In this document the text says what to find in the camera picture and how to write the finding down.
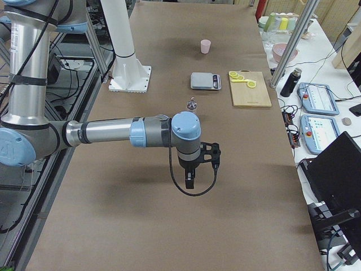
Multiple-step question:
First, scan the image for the glass sauce bottle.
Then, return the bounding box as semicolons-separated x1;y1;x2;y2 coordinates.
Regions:
187;97;197;114

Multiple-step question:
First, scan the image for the pink plastic cup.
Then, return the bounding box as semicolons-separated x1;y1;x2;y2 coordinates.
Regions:
200;39;212;54

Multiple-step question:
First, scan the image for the blue teach pendant near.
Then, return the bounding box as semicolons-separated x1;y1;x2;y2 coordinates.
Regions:
300;114;340;155

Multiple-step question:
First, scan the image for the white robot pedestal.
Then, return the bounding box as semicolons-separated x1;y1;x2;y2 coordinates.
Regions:
101;0;152;93

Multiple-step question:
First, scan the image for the green cup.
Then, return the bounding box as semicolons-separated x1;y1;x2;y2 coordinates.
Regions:
263;12;277;32

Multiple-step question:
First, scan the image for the blue teach pendant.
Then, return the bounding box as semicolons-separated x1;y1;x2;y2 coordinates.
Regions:
297;82;340;116
300;114;340;155

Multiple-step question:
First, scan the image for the blue teach pendant far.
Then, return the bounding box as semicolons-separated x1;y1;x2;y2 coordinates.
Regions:
297;82;340;116

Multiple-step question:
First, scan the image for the black power strip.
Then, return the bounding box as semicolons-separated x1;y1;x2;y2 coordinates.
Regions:
282;111;301;149

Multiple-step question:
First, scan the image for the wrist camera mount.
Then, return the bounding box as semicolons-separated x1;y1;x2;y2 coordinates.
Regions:
199;142;221;165

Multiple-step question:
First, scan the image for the yellow plastic knife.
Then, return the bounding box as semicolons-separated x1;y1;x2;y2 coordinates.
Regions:
231;79;250;82

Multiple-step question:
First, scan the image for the black water bottle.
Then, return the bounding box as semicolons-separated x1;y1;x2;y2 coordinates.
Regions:
280;68;302;97

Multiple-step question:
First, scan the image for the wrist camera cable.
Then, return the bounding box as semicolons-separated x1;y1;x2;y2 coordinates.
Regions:
168;146;218;196

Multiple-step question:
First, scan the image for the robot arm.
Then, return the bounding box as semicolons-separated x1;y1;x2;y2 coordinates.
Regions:
1;1;201;189

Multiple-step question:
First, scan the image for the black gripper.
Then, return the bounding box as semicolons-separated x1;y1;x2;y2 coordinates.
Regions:
178;158;200;189

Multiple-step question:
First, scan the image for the yellow cup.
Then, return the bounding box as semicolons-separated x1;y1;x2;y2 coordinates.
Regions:
279;18;288;30

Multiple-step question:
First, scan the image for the aluminium frame post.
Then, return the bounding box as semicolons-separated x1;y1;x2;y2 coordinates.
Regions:
270;0;320;89

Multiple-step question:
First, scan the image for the black laptop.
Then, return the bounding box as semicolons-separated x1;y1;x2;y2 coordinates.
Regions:
299;132;360;228

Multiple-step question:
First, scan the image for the pink bowl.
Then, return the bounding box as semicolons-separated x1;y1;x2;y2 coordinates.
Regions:
272;43;298;63

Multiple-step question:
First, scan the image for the wooden cutting board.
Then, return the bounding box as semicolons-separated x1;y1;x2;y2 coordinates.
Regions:
228;71;272;108

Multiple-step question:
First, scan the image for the silver kitchen scale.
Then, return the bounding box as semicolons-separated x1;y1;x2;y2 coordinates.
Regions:
191;72;222;90

